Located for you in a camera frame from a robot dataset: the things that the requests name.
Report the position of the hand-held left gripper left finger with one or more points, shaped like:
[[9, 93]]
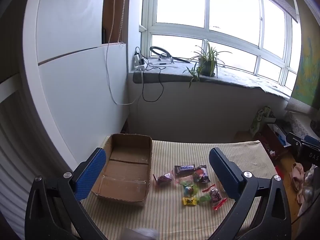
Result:
[[91, 175]]

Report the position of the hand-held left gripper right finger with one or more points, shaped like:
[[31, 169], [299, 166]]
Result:
[[225, 170]]

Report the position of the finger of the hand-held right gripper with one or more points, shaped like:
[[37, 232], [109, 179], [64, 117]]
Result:
[[295, 140]]

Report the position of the dark brown snack packet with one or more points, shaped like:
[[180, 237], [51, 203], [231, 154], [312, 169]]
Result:
[[203, 173]]

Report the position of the dark packet with red edges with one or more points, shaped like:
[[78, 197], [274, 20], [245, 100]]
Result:
[[215, 195]]

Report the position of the cardboard box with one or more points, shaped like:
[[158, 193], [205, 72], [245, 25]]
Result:
[[125, 172]]

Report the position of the light green snack packet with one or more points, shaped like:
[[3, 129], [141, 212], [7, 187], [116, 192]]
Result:
[[204, 198]]

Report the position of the yellow candy packet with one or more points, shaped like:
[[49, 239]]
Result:
[[188, 201]]

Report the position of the blue and white carton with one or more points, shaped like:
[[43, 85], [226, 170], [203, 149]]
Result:
[[281, 135]]

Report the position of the white lace cloth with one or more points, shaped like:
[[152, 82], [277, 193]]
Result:
[[298, 123]]

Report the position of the brown storage box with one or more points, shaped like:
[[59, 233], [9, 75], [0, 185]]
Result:
[[272, 145]]

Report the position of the pink garment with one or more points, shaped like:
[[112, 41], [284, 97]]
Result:
[[297, 180]]

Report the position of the white grey garment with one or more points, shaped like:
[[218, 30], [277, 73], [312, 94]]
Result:
[[308, 192]]

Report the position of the brown chocolate bar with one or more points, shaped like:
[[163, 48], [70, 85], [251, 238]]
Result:
[[185, 169]]

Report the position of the green floral bag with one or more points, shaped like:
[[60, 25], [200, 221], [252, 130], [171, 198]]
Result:
[[260, 120]]

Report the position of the small green candy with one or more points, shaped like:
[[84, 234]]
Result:
[[189, 190]]

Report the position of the dark maroon candy packet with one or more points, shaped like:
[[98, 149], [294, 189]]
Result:
[[163, 179]]

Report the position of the white slatted panel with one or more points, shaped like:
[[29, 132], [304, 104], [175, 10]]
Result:
[[15, 155]]

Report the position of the grey windowsill cover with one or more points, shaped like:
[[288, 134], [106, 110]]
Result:
[[237, 77]]

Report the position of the white wardrobe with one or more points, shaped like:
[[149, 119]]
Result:
[[75, 80]]

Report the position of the potted spider plant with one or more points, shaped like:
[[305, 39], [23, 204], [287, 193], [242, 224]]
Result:
[[207, 62]]

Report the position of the white power strip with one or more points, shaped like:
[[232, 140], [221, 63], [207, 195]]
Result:
[[137, 58]]

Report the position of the roller window blind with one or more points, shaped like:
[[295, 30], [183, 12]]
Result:
[[275, 0]]

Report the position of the white framed window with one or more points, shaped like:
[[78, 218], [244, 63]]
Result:
[[180, 2]]

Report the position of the wall map poster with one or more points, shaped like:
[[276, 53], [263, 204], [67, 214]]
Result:
[[307, 75]]

